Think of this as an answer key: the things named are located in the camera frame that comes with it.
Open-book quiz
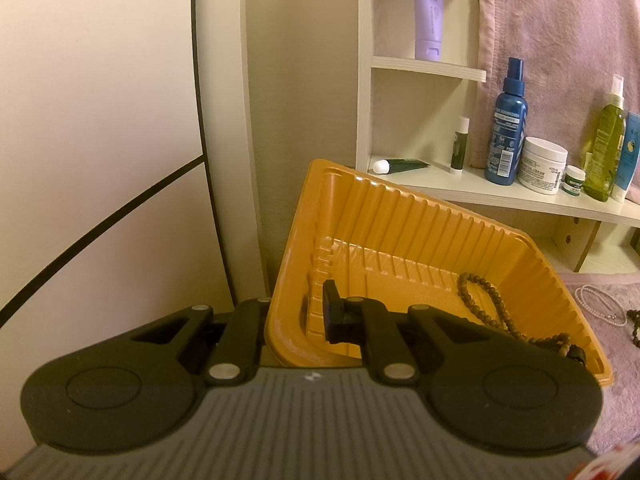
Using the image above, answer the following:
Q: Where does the blue white tube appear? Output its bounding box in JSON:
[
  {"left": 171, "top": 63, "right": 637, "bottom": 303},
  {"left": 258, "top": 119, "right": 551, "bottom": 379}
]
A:
[{"left": 610, "top": 111, "right": 640, "bottom": 204}]

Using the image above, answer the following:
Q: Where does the white pearl necklace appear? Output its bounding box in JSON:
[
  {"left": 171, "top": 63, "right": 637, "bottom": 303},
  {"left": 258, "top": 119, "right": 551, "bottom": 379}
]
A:
[{"left": 574, "top": 284, "right": 632, "bottom": 327}]

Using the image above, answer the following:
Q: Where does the brown bead necklace with tassel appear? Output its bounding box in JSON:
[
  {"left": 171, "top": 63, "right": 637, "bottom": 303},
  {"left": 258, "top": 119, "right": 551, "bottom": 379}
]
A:
[{"left": 457, "top": 271, "right": 587, "bottom": 365}]

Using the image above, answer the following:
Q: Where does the purple tube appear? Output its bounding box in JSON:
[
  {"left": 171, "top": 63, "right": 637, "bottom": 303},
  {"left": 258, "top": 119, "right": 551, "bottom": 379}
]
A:
[{"left": 412, "top": 0, "right": 447, "bottom": 62}]

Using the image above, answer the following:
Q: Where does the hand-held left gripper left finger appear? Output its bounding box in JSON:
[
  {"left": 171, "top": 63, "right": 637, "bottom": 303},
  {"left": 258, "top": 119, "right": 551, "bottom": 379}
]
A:
[{"left": 125, "top": 296, "right": 273, "bottom": 387}]

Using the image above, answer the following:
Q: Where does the orange plastic tray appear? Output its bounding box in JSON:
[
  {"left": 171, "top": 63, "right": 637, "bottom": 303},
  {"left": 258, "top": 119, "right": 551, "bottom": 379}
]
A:
[{"left": 262, "top": 158, "right": 615, "bottom": 388}]

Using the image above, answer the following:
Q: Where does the dark green tube white cap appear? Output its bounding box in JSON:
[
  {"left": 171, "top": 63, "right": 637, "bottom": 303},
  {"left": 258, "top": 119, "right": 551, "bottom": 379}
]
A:
[{"left": 372, "top": 158, "right": 431, "bottom": 175}]

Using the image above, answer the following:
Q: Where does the blue spray bottle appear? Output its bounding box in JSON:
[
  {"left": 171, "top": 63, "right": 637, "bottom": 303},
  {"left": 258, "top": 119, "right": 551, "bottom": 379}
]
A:
[{"left": 484, "top": 56, "right": 529, "bottom": 187}]

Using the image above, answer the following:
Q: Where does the small green white jar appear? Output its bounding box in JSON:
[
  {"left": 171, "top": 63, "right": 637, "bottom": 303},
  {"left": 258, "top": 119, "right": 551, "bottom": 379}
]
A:
[{"left": 561, "top": 165, "right": 587, "bottom": 196}]

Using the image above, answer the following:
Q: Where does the green lip balm stick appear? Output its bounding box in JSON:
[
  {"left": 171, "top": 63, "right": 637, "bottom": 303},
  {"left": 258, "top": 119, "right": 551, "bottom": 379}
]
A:
[{"left": 449, "top": 116, "right": 471, "bottom": 175}]

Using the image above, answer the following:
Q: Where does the green spray bottle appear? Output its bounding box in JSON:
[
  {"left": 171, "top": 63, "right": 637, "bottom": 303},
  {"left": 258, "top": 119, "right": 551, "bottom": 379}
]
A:
[{"left": 582, "top": 74, "right": 627, "bottom": 203}]

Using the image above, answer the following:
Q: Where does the pink fleece blanket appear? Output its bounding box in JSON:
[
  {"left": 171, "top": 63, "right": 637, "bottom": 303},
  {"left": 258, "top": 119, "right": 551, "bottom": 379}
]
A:
[{"left": 470, "top": 0, "right": 640, "bottom": 171}]

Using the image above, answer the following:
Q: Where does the white cream jar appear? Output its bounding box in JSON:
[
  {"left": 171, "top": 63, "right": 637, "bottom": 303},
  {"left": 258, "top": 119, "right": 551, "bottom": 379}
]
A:
[{"left": 517, "top": 136, "right": 570, "bottom": 196}]

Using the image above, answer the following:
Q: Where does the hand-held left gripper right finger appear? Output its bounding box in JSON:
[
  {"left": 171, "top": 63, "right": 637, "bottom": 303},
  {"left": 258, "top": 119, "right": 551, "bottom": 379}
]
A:
[{"left": 321, "top": 279, "right": 533, "bottom": 385}]

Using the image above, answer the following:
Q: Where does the cream shelf unit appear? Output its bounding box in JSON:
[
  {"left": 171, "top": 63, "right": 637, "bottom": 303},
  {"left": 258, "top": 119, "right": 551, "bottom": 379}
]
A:
[{"left": 355, "top": 0, "right": 640, "bottom": 273}]

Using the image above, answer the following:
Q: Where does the red white cloth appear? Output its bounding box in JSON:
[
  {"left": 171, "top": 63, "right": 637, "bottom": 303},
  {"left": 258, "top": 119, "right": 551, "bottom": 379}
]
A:
[{"left": 565, "top": 440, "right": 640, "bottom": 480}]

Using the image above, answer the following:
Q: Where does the pink fleece mat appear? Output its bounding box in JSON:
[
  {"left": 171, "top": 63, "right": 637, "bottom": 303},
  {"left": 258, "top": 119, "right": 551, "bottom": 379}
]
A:
[{"left": 552, "top": 272, "right": 640, "bottom": 456}]

